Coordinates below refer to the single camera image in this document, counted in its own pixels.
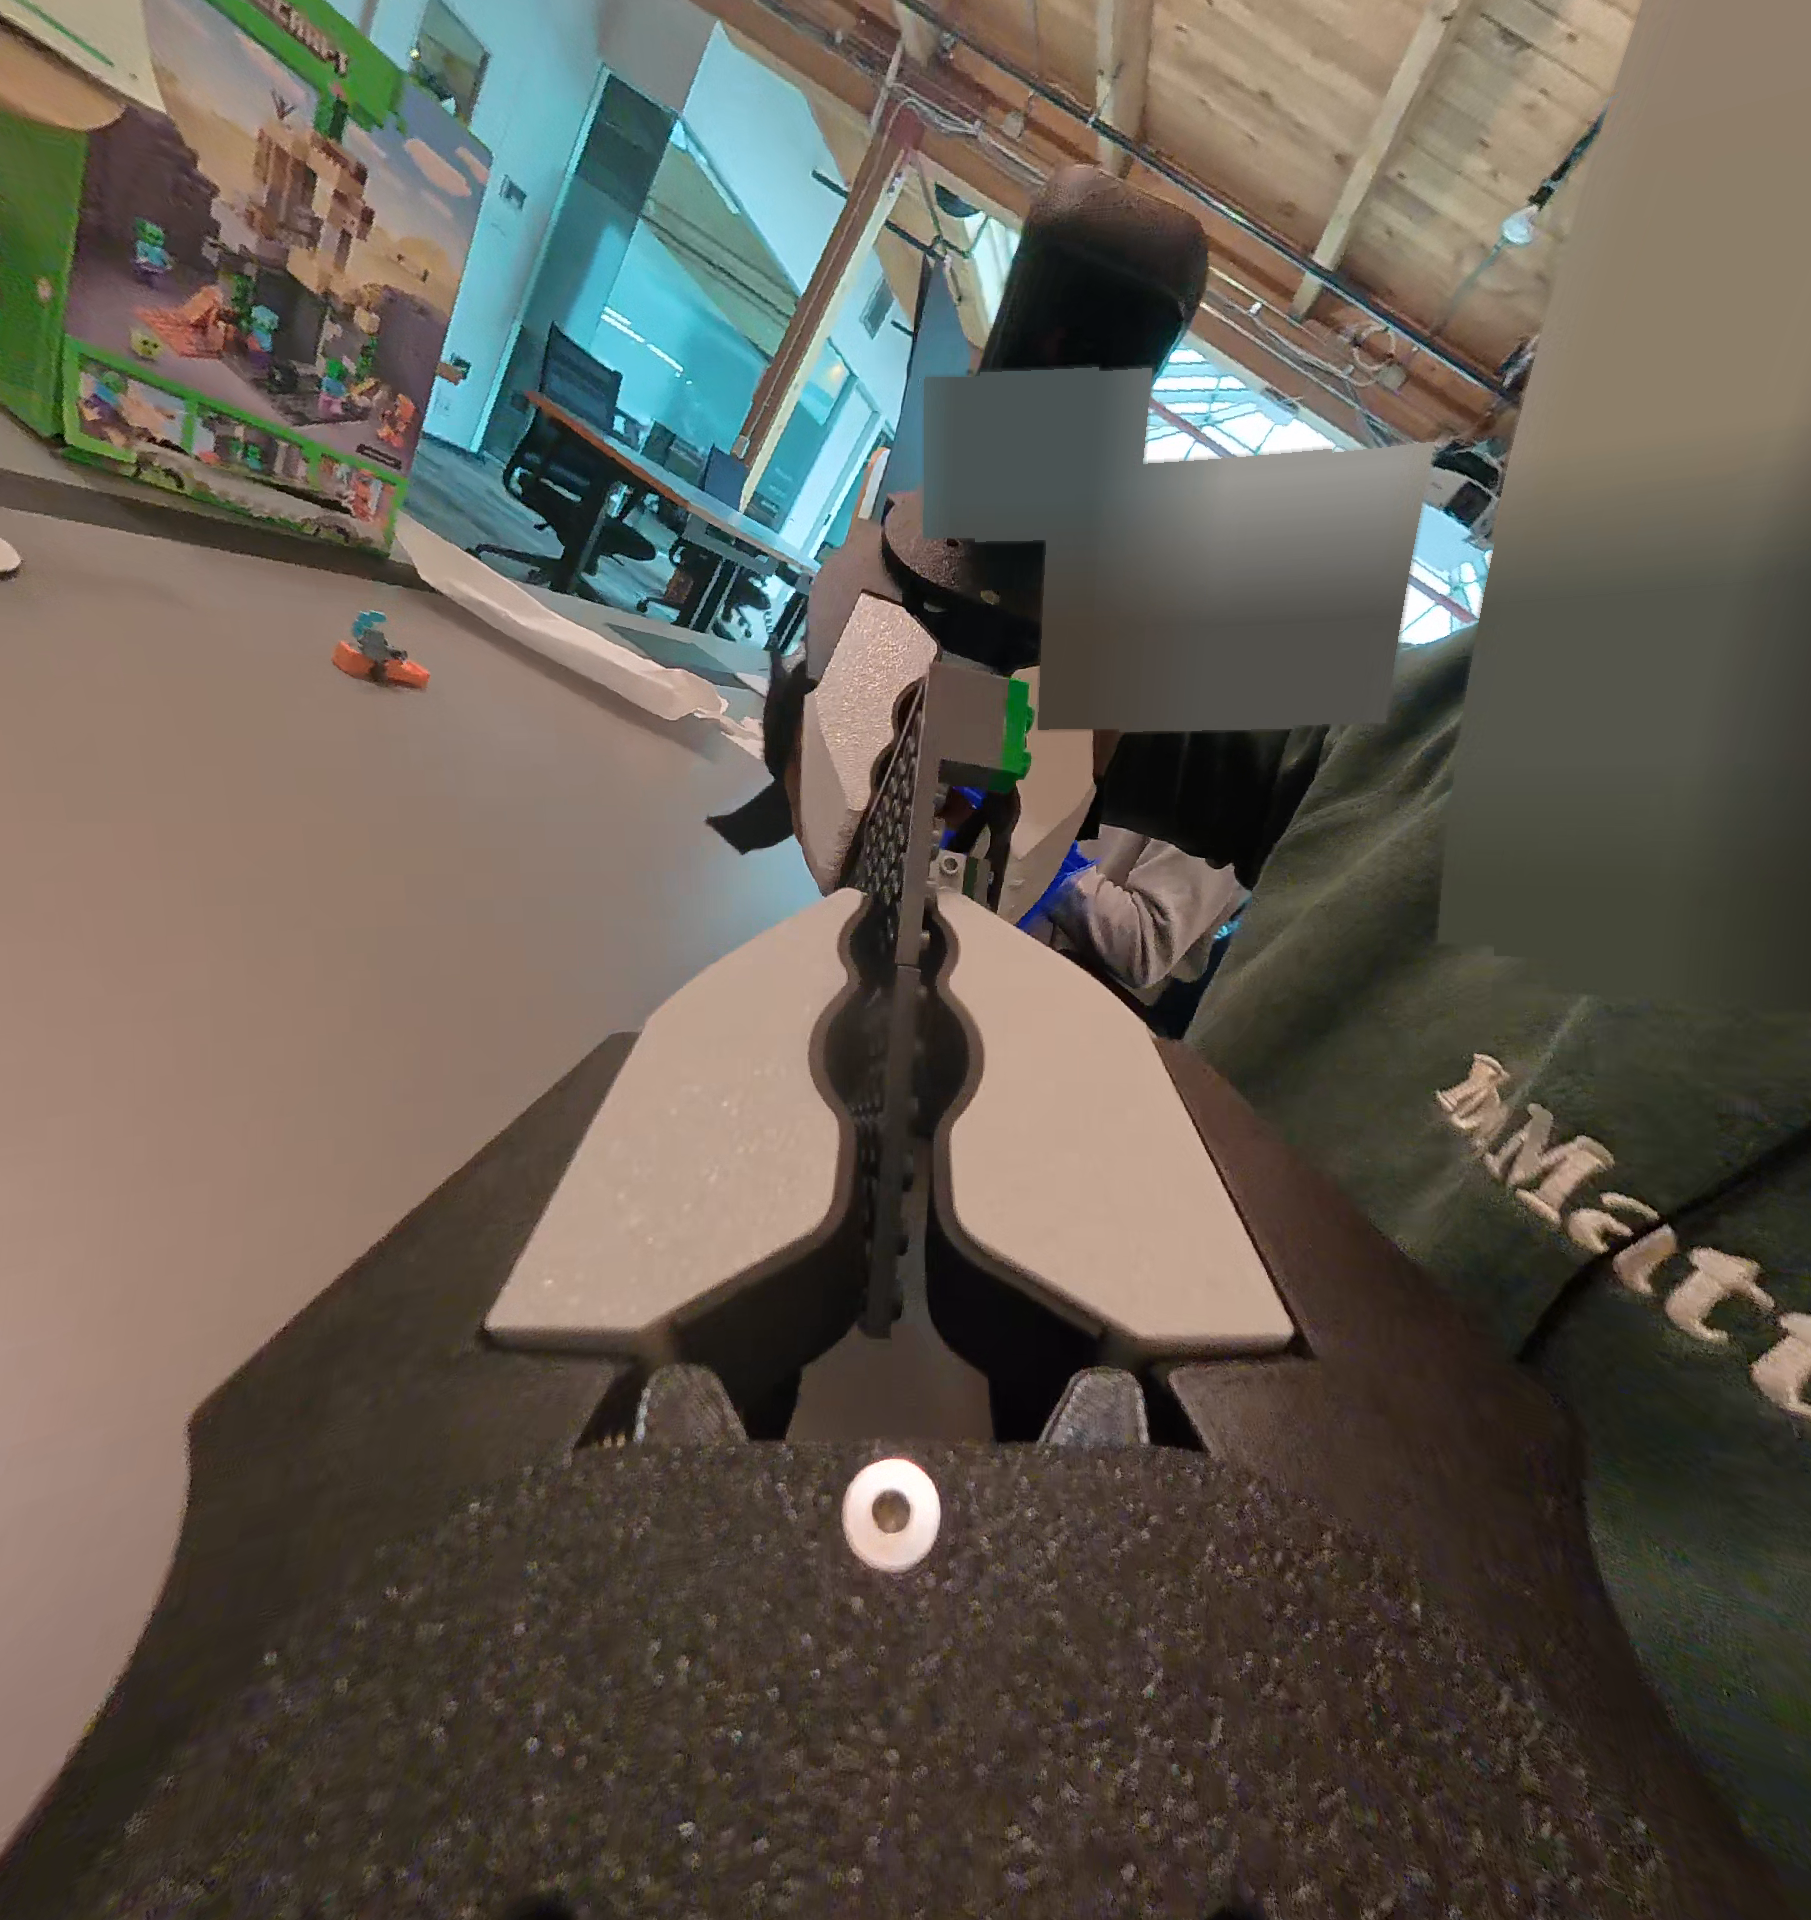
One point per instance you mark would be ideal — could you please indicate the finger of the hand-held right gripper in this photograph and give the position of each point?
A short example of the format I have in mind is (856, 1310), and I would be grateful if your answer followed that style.
(859, 720)
(1062, 810)

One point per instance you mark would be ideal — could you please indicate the office table wooden edge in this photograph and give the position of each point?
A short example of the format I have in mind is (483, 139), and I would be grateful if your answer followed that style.
(696, 510)

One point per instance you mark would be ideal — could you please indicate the white printed paper bag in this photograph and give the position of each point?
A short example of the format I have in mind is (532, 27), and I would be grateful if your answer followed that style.
(546, 614)

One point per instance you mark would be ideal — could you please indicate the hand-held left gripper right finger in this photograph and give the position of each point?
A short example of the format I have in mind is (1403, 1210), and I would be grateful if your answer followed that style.
(1115, 1169)

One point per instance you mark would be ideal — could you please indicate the green toy set box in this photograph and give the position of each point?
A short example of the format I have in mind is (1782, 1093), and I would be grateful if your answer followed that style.
(245, 299)

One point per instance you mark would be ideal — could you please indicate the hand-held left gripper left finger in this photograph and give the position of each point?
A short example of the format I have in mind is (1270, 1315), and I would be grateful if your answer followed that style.
(664, 1169)

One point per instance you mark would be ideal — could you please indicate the grey brick baseplate model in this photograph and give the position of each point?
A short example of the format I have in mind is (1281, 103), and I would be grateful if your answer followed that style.
(890, 838)

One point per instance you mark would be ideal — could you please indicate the person's right forearm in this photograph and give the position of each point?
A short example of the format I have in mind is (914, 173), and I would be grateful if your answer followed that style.
(1203, 793)

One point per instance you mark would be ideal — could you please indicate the orange toy brick figure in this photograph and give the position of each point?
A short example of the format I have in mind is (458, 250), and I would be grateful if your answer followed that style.
(381, 663)

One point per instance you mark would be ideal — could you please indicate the black office chair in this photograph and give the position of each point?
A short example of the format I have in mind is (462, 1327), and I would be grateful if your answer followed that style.
(576, 435)

